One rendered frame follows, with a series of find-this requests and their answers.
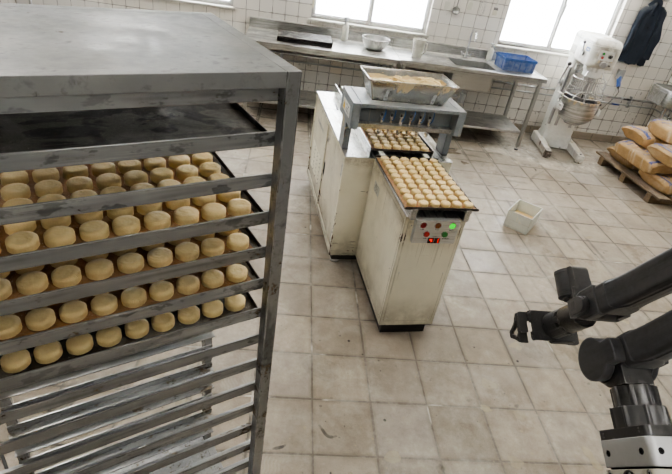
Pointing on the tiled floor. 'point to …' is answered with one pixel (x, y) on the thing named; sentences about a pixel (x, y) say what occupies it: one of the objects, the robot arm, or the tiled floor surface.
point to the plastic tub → (522, 216)
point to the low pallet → (634, 179)
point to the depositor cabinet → (343, 178)
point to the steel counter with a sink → (469, 70)
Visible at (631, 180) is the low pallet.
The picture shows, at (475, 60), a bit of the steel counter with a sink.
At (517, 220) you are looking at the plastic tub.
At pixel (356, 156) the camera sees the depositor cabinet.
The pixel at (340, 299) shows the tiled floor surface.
